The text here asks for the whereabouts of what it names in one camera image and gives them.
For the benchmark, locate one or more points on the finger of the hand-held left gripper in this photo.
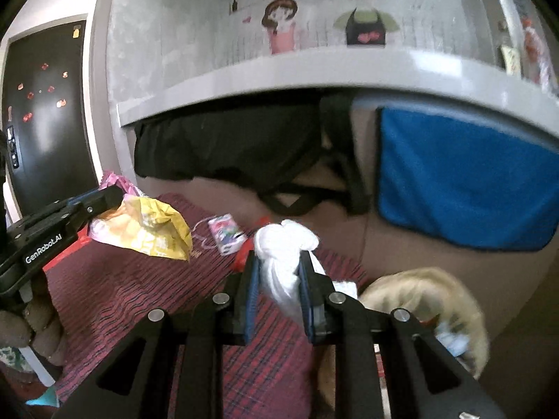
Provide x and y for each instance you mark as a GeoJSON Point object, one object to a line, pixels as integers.
{"type": "Point", "coordinates": [102, 200]}

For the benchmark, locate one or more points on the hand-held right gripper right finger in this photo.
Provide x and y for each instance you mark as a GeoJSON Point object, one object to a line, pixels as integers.
{"type": "Point", "coordinates": [308, 301]}

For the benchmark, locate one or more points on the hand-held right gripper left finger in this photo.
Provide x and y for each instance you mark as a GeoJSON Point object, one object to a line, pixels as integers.
{"type": "Point", "coordinates": [251, 297]}

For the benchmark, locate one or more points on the white tissue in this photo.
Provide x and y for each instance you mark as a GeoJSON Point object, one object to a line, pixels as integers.
{"type": "Point", "coordinates": [279, 262]}

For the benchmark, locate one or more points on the yellow snack packet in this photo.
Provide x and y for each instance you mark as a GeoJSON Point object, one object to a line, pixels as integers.
{"type": "Point", "coordinates": [161, 222]}

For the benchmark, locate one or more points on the translucent plastic trash bag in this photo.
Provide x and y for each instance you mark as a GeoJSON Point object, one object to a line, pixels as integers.
{"type": "Point", "coordinates": [436, 283]}

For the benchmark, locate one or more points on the person's left hand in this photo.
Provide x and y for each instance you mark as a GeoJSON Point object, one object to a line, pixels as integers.
{"type": "Point", "coordinates": [39, 314]}

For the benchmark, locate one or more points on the pink wrapper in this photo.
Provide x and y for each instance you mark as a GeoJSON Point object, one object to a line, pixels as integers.
{"type": "Point", "coordinates": [114, 183]}

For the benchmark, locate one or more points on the red plastic bag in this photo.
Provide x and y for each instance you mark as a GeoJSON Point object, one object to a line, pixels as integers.
{"type": "Point", "coordinates": [242, 258]}

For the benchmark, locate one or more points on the colourful tissue pack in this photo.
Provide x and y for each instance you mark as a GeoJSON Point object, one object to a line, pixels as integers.
{"type": "Point", "coordinates": [225, 233]}

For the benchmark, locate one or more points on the black door with magnets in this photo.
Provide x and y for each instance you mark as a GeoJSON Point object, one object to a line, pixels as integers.
{"type": "Point", "coordinates": [48, 139]}

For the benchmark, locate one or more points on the red plaid mat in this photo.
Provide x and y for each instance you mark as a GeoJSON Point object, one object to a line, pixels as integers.
{"type": "Point", "coordinates": [131, 292]}

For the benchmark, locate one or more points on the teal patterned cloth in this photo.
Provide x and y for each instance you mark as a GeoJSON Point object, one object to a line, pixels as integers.
{"type": "Point", "coordinates": [43, 399]}

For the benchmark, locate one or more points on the blue cloth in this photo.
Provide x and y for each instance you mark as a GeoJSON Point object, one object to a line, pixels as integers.
{"type": "Point", "coordinates": [458, 183]}

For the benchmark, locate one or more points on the white ledge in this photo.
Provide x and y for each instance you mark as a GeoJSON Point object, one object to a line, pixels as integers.
{"type": "Point", "coordinates": [305, 70]}

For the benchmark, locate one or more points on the red and white hanging ornament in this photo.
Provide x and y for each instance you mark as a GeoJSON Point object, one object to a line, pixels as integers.
{"type": "Point", "coordinates": [535, 52]}

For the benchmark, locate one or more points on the cartoon wall poster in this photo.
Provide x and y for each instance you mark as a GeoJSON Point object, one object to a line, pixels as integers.
{"type": "Point", "coordinates": [284, 30]}

